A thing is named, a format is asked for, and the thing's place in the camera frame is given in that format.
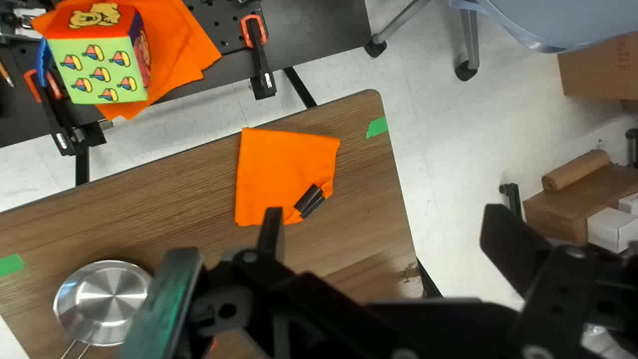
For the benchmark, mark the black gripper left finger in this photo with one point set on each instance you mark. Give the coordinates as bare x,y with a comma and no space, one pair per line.
162,306

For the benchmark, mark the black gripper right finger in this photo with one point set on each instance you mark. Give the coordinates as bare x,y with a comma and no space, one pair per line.
511,247

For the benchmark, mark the orange cloth pile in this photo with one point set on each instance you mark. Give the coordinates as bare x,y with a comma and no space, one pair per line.
180,47

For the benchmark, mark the silver metal pan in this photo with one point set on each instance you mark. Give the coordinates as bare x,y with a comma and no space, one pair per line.
100,300

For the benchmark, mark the brown paper roll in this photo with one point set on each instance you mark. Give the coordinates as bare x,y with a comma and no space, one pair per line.
574,171

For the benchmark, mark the white block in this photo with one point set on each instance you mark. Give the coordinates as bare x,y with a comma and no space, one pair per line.
614,227

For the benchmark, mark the green tape piece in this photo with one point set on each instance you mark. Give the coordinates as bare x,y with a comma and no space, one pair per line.
10,267
375,127

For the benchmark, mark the small black cylinder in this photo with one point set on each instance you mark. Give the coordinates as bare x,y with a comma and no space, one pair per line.
309,201

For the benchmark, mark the cardboard box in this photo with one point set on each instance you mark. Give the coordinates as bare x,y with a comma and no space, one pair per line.
598,71

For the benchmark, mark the orange and black clamp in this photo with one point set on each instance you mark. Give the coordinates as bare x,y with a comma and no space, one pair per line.
257,61
66,131

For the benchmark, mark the grey chair leg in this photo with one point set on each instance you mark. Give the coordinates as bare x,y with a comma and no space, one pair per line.
391,31
467,47

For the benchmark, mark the blue grey chair seat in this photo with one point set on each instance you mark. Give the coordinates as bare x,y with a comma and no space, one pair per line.
551,21

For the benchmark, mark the colourful soft toy cube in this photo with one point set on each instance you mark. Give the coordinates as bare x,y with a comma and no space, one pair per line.
100,67

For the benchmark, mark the black table leg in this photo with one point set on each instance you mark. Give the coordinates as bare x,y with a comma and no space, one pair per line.
299,87

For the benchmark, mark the pencil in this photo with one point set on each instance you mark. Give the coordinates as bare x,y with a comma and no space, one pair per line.
4,75

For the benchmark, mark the black pegboard table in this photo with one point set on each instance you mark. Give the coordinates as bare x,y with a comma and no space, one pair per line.
305,27

